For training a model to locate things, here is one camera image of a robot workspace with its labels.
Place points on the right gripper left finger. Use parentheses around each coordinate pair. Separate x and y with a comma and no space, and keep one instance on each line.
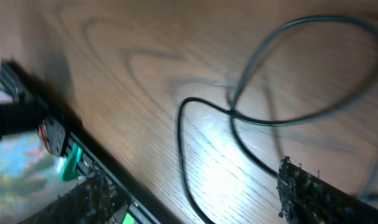
(92,201)

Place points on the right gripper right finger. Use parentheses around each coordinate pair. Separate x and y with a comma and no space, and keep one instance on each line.
(307,199)

